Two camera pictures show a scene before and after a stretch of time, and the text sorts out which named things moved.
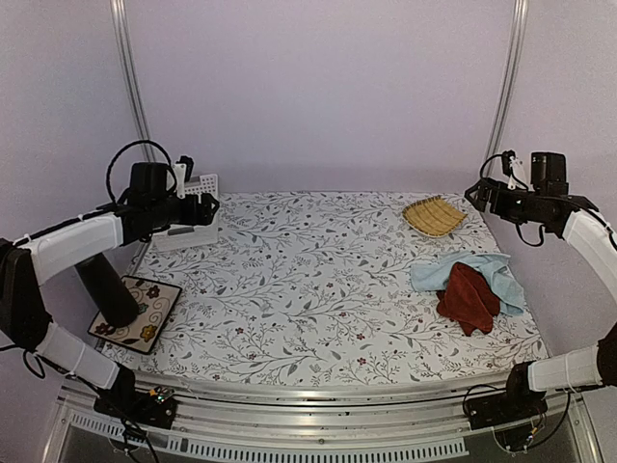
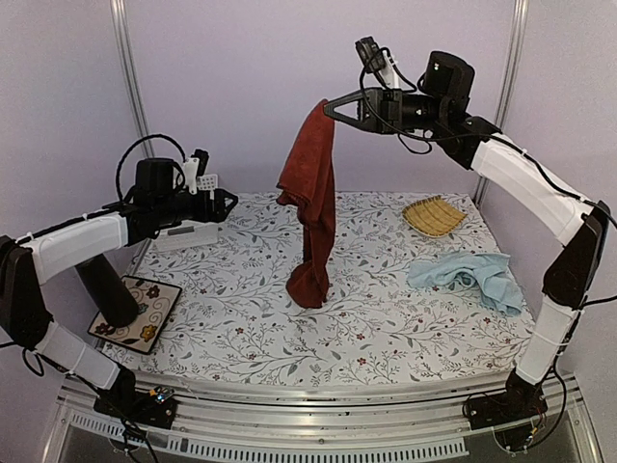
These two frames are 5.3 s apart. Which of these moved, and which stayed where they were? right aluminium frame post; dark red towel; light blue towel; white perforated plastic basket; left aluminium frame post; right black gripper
Moved: dark red towel; right black gripper
Stayed: light blue towel; left aluminium frame post; white perforated plastic basket; right aluminium frame post
